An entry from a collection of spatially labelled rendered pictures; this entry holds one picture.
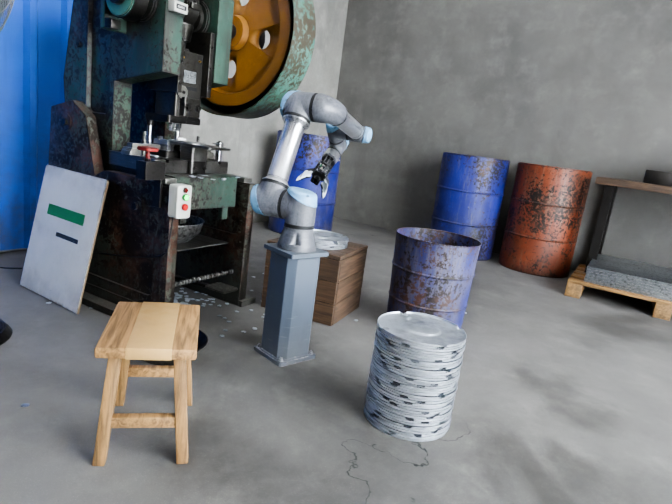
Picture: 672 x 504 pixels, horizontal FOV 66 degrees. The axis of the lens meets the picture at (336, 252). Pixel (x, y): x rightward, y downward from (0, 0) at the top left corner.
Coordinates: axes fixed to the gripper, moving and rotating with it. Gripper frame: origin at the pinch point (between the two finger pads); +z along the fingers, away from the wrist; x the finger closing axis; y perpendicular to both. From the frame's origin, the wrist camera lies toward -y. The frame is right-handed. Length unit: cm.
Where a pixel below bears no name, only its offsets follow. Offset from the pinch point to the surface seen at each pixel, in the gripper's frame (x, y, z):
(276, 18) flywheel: -57, 24, -56
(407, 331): 53, 63, 63
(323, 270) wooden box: 26.4, -12.9, 24.9
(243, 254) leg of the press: -10.3, -30.3, 32.9
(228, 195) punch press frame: -30.7, -13.1, 18.5
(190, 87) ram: -69, 12, -4
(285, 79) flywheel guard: -38, 16, -35
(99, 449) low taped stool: -5, 57, 135
